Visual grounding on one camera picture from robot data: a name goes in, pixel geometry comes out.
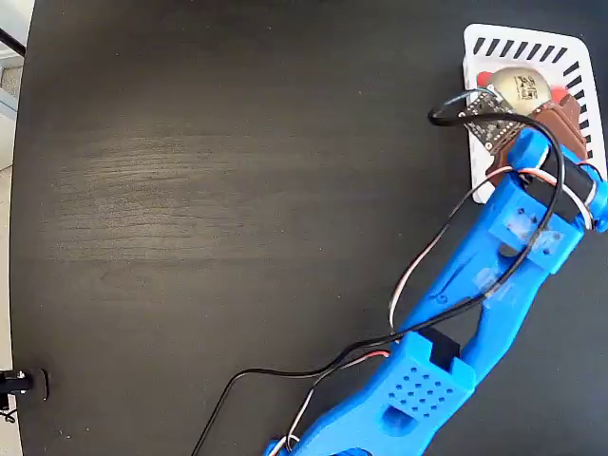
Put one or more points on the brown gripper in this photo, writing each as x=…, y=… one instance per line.
x=571, y=124

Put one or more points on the red turtle toy gold shell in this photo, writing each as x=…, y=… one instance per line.
x=520, y=88

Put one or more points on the white slotted plastic tray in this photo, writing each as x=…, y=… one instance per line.
x=480, y=52

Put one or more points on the grey box beside table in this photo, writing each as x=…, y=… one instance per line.
x=8, y=90

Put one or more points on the black metal bar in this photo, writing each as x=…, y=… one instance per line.
x=12, y=42

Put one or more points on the black table clamp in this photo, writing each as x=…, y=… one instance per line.
x=28, y=382

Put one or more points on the bare camera circuit board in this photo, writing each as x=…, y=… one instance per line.
x=494, y=121

